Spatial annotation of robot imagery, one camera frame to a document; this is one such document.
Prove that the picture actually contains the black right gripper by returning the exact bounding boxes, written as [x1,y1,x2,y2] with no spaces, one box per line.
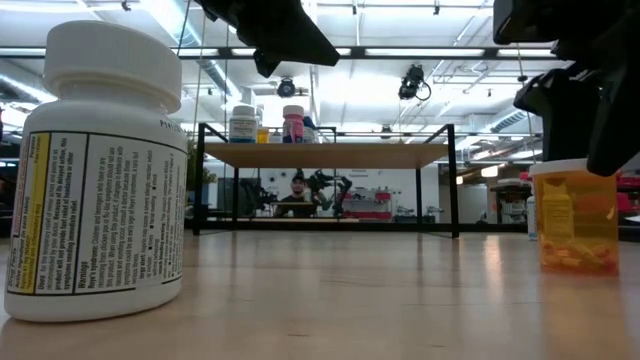
[492,0,640,178]

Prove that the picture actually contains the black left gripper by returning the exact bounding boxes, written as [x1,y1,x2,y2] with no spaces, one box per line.
[195,0,341,79]

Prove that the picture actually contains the pink bottle white cap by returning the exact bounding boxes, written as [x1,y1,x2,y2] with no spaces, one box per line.
[281,104,306,145]

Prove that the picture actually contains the white bottle blue label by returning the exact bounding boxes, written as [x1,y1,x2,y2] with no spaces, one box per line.
[228,104,259,145]

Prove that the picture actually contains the small white medicine bottle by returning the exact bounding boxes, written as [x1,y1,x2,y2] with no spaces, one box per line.
[525,194,539,242]

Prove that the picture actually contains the large white labelled medicine bottle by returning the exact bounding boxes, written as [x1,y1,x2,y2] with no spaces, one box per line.
[3,19,189,323]

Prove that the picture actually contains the wooden shelf black metal legs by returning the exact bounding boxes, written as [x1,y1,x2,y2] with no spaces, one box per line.
[192,122,461,240]

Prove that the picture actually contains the round black ceiling fixture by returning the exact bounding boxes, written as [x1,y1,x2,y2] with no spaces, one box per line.
[276,76,298,99]

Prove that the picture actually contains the red equipment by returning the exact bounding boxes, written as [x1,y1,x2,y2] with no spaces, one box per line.
[617,172,640,216]

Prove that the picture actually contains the small green potted plant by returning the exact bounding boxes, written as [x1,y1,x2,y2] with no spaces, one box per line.
[185,130,219,185]

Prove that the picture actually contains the person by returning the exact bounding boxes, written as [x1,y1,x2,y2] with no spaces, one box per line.
[273,169,321,219]

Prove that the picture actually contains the red storage rack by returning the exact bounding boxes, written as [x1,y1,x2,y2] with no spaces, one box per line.
[343,187,395,221]

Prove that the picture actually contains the black overhead frame bar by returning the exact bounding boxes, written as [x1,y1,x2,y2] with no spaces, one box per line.
[0,45,569,61]

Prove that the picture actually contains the black overhead camera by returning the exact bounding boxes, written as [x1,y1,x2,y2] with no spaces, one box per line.
[398,63,433,102]

